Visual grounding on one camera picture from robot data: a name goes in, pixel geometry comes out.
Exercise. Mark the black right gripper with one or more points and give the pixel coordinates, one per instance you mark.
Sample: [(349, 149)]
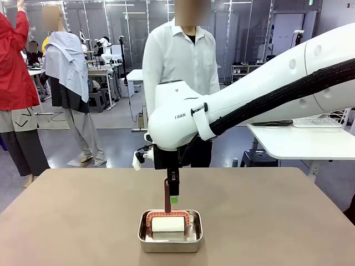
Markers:
[(166, 158)]

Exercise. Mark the man's right forearm white sleeve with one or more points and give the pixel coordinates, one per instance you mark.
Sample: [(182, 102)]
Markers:
[(148, 97)]

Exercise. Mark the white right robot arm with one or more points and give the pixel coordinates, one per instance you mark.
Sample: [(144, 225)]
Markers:
[(249, 94)]

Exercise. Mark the man's left forearm white sleeve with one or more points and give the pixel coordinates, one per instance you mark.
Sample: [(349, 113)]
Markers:
[(215, 83)]

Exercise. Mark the rectangular steel tray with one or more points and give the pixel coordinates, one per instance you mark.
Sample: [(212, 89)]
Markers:
[(169, 248)]

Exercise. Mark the black stool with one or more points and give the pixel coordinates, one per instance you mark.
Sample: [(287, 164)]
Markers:
[(258, 159)]

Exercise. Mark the grey plastic stool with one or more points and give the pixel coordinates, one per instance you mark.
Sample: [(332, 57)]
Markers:
[(98, 99)]

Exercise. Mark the white background desk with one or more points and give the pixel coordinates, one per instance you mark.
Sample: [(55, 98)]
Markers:
[(136, 74)]

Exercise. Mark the man in white shirt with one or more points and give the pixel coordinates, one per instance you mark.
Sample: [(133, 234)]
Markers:
[(180, 55)]

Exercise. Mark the black tripod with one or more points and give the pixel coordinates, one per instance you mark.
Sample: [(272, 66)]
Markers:
[(124, 61)]

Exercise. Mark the background workbench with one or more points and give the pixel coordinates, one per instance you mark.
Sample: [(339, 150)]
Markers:
[(102, 69)]

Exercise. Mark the white shoe rack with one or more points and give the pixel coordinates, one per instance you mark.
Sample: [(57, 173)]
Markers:
[(241, 69)]

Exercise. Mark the white side table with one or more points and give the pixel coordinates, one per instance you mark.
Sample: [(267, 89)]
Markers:
[(305, 141)]

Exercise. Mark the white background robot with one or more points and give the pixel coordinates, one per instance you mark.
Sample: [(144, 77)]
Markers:
[(105, 55)]

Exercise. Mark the seated person in dark top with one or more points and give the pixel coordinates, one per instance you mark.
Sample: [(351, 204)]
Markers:
[(33, 55)]

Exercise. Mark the person in yellow hoodie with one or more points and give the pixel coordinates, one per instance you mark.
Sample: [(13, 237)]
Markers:
[(45, 43)]

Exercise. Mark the grey door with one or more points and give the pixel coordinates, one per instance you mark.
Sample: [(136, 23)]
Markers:
[(285, 27)]

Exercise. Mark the black stand with white box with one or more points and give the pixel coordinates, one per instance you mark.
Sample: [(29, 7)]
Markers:
[(298, 34)]

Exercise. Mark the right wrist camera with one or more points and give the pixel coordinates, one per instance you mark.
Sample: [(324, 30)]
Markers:
[(137, 162)]

